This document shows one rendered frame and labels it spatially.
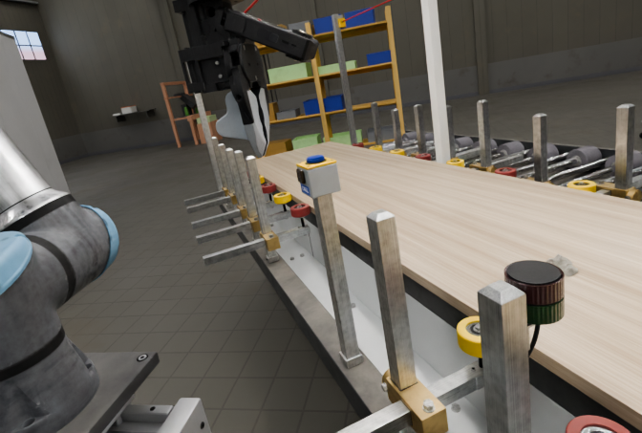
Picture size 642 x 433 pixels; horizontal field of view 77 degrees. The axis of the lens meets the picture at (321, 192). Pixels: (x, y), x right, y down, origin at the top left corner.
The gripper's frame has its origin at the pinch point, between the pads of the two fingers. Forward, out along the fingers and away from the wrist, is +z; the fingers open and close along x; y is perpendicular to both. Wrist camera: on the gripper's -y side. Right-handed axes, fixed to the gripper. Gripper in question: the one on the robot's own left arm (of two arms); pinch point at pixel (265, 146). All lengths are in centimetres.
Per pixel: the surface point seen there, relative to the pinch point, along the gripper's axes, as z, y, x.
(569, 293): 42, -46, -26
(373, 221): 15.7, -12.0, -9.0
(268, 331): 132, 76, -142
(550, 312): 20.3, -31.9, 10.5
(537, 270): 16.9, -31.5, 7.4
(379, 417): 49, -9, -3
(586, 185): 41, -73, -88
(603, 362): 42, -44, -7
